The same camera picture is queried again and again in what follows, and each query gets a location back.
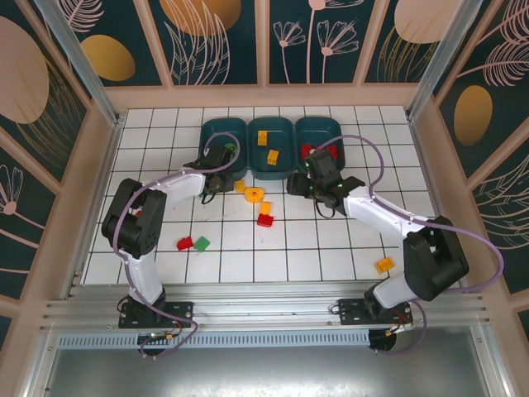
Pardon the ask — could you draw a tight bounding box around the teal plastic bin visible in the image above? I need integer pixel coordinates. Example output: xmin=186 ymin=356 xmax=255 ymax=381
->
xmin=294 ymin=116 xmax=347 ymax=171
xmin=246 ymin=116 xmax=298 ymax=181
xmin=198 ymin=117 xmax=250 ymax=174

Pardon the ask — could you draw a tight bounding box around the grey metal sheet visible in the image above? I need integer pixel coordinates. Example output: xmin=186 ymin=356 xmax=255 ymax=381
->
xmin=22 ymin=324 xmax=512 ymax=397

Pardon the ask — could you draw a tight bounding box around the floral wall panel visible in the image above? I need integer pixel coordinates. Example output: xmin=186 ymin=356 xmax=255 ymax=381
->
xmin=469 ymin=146 xmax=529 ymax=295
xmin=0 ymin=123 xmax=58 ymax=293
xmin=268 ymin=0 xmax=378 ymax=86
xmin=0 ymin=0 xmax=91 ymax=185
xmin=147 ymin=0 xmax=266 ymax=87
xmin=362 ymin=0 xmax=455 ymax=84
xmin=431 ymin=0 xmax=529 ymax=179
xmin=61 ymin=0 xmax=174 ymax=88

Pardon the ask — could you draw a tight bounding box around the aluminium rail frame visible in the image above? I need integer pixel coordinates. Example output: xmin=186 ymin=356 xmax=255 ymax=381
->
xmin=39 ymin=283 xmax=487 ymax=332

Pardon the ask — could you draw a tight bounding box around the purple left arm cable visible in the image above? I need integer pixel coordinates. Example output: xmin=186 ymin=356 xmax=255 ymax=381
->
xmin=111 ymin=131 xmax=241 ymax=360

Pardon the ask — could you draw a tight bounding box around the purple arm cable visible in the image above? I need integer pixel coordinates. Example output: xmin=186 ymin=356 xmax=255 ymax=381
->
xmin=111 ymin=131 xmax=241 ymax=360
xmin=316 ymin=134 xmax=505 ymax=356

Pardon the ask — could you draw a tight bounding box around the aluminium frame post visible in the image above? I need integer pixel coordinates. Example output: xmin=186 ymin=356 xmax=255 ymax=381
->
xmin=33 ymin=0 xmax=123 ymax=127
xmin=405 ymin=0 xmax=477 ymax=122

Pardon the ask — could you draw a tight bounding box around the small wire bundle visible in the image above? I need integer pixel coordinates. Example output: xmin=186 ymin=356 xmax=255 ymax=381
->
xmin=384 ymin=317 xmax=415 ymax=339
xmin=140 ymin=328 xmax=179 ymax=345

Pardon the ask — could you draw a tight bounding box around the grey slotted cable duct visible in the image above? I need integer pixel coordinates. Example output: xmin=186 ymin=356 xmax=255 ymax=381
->
xmin=56 ymin=329 xmax=372 ymax=349

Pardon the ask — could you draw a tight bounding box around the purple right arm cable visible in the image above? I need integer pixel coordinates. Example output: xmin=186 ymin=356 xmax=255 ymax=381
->
xmin=316 ymin=134 xmax=505 ymax=356

